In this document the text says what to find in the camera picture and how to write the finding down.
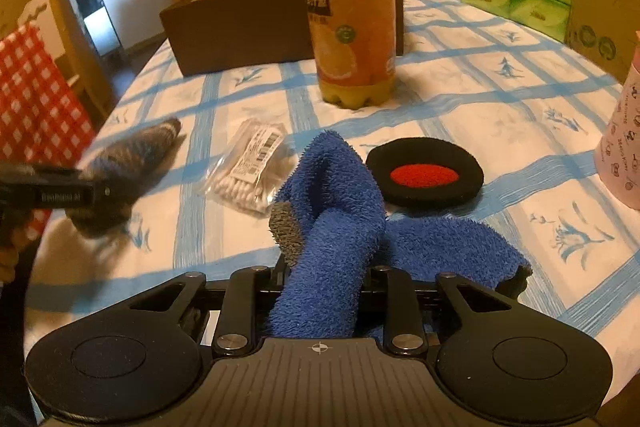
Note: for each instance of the pink floral cup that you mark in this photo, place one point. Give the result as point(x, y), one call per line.
point(617, 155)

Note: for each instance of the grey fuzzy sock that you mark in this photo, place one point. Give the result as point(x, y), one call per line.
point(286, 232)

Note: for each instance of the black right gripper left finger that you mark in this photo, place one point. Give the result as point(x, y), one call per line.
point(249, 297)

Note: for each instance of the black red round pad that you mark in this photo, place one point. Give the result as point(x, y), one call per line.
point(425, 174)

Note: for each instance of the person left hand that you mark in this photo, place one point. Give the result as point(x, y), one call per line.
point(14, 239)

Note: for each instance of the blue white checked tablecloth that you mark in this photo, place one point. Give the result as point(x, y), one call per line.
point(530, 110)

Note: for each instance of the striped brown blue knit sock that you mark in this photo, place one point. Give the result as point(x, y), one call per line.
point(120, 175)

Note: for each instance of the cotton swabs plastic bag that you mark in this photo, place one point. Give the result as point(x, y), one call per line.
point(250, 171)

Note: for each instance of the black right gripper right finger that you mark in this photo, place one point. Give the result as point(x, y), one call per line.
point(403, 331)

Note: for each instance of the red white checked cloth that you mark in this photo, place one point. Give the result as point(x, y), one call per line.
point(42, 121)

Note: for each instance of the black water dispenser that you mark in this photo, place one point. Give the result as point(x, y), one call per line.
point(99, 26)

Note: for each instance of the blue terry towel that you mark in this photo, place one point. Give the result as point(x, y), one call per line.
point(341, 213)

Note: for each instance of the dark brown storage box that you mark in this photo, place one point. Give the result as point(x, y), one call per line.
point(214, 35)

